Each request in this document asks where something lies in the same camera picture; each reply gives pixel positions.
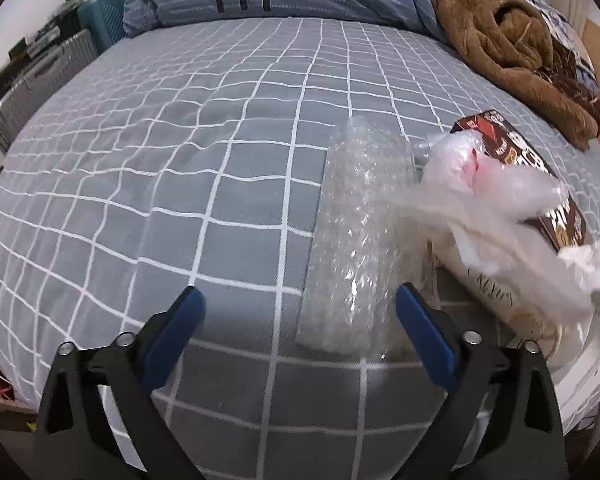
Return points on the pile of dark gadgets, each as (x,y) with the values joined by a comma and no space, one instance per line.
(40,40)

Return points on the grey suitcase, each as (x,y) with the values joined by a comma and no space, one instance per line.
(40,85)

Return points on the white plastic bag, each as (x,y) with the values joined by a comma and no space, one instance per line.
(460,170)

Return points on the brown fleece blanket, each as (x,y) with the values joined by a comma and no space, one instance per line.
(480,10)

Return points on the teal plastic basket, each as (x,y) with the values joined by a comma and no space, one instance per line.
(102,20)

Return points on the bed with grey checked sheet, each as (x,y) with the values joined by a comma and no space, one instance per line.
(180,160)

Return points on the cream paper bag with twine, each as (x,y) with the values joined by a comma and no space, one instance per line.
(485,285)

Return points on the brown snack box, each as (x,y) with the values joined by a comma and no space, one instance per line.
(520,150)

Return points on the printed pillow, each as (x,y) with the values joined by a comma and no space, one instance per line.
(555,15)

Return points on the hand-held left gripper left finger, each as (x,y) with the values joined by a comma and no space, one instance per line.
(177,330)

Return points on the clear bubble wrap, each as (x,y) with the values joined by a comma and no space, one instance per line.
(355,240)

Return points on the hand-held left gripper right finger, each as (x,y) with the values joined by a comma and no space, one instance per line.
(430,335)

